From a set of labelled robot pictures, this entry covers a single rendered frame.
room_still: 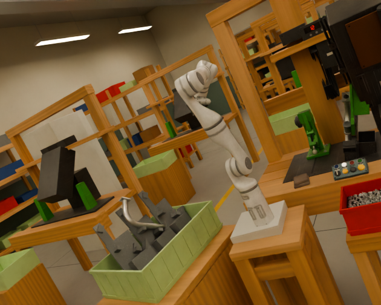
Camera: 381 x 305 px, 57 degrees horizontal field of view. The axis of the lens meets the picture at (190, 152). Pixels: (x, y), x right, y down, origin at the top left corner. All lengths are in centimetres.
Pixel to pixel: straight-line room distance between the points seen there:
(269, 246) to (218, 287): 41
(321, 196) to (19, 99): 804
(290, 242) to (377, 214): 34
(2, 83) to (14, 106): 57
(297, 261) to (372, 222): 33
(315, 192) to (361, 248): 40
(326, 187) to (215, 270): 67
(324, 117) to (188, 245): 114
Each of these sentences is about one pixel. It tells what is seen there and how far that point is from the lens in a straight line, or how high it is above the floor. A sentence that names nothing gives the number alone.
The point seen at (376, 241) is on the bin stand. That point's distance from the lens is 151.
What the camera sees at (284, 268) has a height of 72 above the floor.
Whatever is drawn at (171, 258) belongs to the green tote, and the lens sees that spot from 172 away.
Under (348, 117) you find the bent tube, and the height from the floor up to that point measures 108.
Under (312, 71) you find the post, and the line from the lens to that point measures 224.
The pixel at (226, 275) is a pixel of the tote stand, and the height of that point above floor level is 65.
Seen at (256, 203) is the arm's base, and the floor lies 100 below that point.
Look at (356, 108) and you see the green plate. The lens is 190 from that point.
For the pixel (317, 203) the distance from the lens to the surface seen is 183.
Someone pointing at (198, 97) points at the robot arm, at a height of 151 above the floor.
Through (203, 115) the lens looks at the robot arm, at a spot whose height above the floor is 145.
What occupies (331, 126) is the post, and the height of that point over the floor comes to 100.
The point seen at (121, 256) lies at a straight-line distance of 188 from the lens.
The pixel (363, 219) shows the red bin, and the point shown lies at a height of 86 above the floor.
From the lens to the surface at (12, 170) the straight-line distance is 783.
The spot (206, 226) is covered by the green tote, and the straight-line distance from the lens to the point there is 192.
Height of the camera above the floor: 160
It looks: 10 degrees down
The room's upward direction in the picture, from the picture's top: 25 degrees counter-clockwise
